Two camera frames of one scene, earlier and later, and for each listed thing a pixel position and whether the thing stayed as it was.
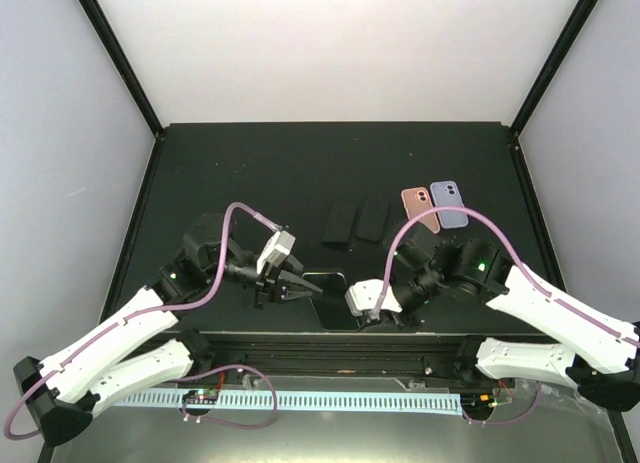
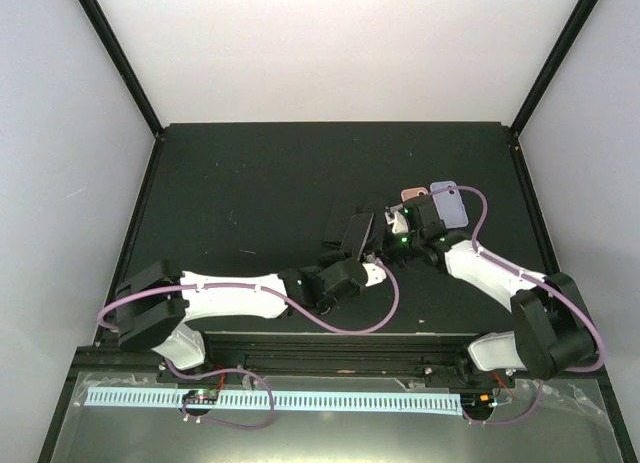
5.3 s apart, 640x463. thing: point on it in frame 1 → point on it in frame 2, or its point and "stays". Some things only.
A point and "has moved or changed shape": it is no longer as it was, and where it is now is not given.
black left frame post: (117, 54) stays
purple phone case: (447, 193) stays
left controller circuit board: (203, 396) stays
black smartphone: (332, 305) has moved or changed shape
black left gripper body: (266, 282) → (327, 260)
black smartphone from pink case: (339, 224) stays
